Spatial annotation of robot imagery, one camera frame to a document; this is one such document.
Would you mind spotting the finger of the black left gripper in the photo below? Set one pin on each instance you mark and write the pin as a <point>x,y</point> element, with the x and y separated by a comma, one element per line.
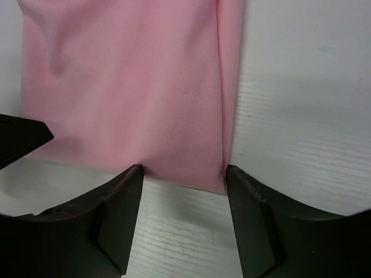
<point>21,136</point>

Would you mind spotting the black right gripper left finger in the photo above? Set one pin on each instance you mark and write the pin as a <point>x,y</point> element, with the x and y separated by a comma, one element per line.
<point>89,236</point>

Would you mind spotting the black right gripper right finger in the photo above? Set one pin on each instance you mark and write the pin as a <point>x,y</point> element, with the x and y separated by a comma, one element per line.
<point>278,236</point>

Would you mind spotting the pink t shirt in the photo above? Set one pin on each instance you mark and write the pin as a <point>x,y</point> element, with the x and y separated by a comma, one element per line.
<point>135,82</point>

